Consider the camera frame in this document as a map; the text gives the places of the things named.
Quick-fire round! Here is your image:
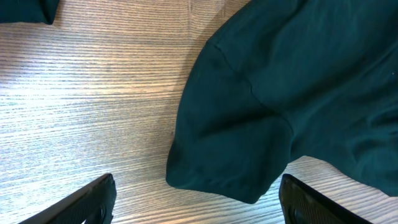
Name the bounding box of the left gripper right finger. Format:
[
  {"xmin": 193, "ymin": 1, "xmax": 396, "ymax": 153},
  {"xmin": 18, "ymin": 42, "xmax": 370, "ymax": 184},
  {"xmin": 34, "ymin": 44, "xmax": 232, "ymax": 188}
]
[{"xmin": 279, "ymin": 174, "xmax": 372, "ymax": 224}]

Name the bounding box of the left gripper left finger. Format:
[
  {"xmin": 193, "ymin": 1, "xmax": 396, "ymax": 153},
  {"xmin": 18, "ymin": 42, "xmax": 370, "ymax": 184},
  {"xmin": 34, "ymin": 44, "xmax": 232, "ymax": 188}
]
[{"xmin": 20, "ymin": 174, "xmax": 117, "ymax": 224}]

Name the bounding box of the black t-shirt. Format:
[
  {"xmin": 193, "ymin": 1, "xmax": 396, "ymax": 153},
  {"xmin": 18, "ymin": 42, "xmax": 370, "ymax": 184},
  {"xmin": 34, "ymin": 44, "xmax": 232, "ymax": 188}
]
[{"xmin": 166, "ymin": 0, "xmax": 397, "ymax": 203}]

